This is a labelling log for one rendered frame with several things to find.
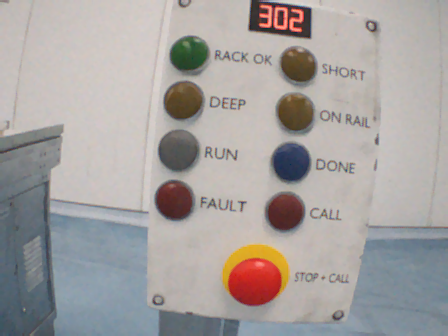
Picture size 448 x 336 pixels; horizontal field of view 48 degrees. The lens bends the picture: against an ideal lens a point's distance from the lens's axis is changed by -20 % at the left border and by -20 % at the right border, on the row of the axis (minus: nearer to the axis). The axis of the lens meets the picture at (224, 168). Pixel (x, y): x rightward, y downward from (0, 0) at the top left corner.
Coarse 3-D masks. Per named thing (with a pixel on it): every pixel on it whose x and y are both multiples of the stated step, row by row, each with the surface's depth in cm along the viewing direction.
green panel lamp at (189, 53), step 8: (184, 40) 43; (192, 40) 43; (200, 40) 43; (176, 48) 43; (184, 48) 43; (192, 48) 43; (200, 48) 43; (176, 56) 43; (184, 56) 43; (192, 56) 43; (200, 56) 43; (176, 64) 43; (184, 64) 43; (192, 64) 43; (200, 64) 43
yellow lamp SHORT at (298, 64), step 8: (296, 48) 42; (288, 56) 42; (296, 56) 42; (304, 56) 42; (312, 56) 42; (288, 64) 42; (296, 64) 42; (304, 64) 42; (312, 64) 42; (288, 72) 42; (296, 72) 42; (304, 72) 42; (312, 72) 42; (296, 80) 43; (304, 80) 43
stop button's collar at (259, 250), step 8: (240, 248) 45; (248, 248) 45; (256, 248) 45; (264, 248) 45; (272, 248) 45; (232, 256) 45; (240, 256) 45; (248, 256) 45; (256, 256) 45; (264, 256) 45; (272, 256) 45; (280, 256) 45; (224, 264) 45; (232, 264) 45; (280, 264) 45; (288, 264) 45; (224, 272) 45; (288, 272) 45; (304, 272) 45; (224, 280) 45; (288, 280) 45; (296, 280) 45
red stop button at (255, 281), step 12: (240, 264) 43; (252, 264) 42; (264, 264) 42; (240, 276) 42; (252, 276) 42; (264, 276) 42; (276, 276) 42; (228, 288) 43; (240, 288) 42; (252, 288) 42; (264, 288) 42; (276, 288) 42; (240, 300) 43; (252, 300) 43; (264, 300) 43
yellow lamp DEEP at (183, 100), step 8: (176, 88) 43; (184, 88) 43; (192, 88) 43; (168, 96) 43; (176, 96) 43; (184, 96) 43; (192, 96) 43; (200, 96) 43; (168, 104) 43; (176, 104) 43; (184, 104) 43; (192, 104) 43; (200, 104) 43; (176, 112) 43; (184, 112) 43; (192, 112) 43
